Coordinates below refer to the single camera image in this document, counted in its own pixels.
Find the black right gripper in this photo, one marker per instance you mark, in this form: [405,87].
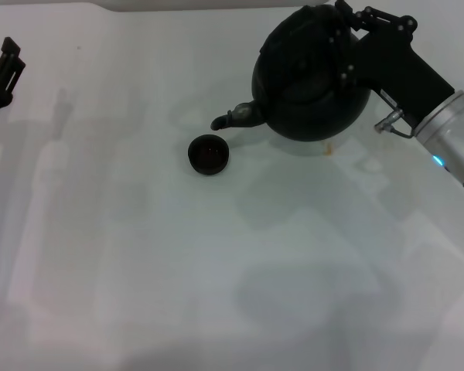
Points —
[394,65]

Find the black round teapot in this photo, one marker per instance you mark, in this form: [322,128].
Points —
[305,96]

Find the white and silver right arm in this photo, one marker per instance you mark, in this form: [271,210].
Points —
[452,135]

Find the small dark teacup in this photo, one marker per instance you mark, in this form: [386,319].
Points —
[209,154]

